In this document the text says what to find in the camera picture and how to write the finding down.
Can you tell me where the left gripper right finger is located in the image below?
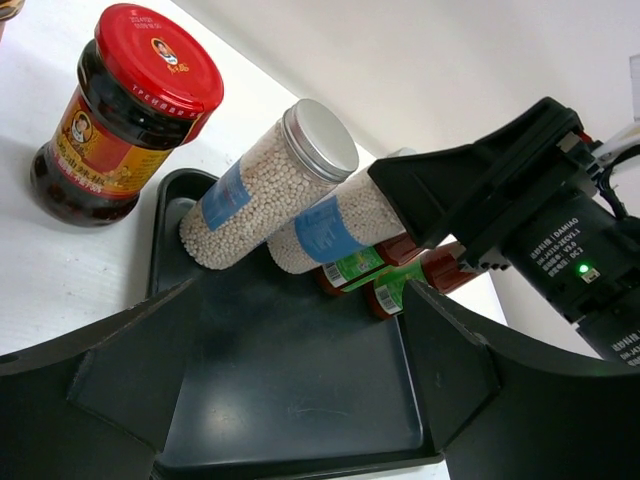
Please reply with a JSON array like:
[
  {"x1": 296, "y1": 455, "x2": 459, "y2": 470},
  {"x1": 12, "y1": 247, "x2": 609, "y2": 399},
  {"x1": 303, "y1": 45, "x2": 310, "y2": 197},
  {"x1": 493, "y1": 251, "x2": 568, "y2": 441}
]
[{"x1": 401, "y1": 281, "x2": 639, "y2": 479}]

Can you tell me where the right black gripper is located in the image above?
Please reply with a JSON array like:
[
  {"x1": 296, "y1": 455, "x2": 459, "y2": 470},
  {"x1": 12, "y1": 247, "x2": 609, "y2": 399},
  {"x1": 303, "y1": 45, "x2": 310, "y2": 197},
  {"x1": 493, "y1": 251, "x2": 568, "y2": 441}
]
[{"x1": 368, "y1": 97, "x2": 639, "y2": 367}]

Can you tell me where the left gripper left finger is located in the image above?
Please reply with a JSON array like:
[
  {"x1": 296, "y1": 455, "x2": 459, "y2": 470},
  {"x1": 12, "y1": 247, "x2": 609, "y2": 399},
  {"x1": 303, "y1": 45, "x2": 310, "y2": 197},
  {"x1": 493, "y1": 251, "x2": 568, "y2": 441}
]
[{"x1": 1, "y1": 280, "x2": 200, "y2": 479}]

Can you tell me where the yellow cap sauce bottle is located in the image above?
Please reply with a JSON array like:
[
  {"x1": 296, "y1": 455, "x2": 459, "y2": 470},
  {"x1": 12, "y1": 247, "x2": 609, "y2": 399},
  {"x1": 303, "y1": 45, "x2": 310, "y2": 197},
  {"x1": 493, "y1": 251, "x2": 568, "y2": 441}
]
[
  {"x1": 363, "y1": 242, "x2": 474, "y2": 321},
  {"x1": 313, "y1": 233, "x2": 424, "y2": 296}
]

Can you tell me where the silver lid white jar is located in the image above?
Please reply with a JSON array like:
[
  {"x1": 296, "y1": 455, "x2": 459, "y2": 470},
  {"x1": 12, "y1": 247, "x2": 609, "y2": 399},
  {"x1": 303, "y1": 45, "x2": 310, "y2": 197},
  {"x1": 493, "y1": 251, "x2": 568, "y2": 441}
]
[{"x1": 179, "y1": 99, "x2": 359, "y2": 270}]

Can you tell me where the black plastic tray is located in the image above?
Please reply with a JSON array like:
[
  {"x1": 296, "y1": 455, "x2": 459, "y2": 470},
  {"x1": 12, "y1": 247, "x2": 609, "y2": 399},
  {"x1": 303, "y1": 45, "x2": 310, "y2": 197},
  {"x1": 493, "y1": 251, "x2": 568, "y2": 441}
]
[{"x1": 147, "y1": 169, "x2": 440, "y2": 479}]

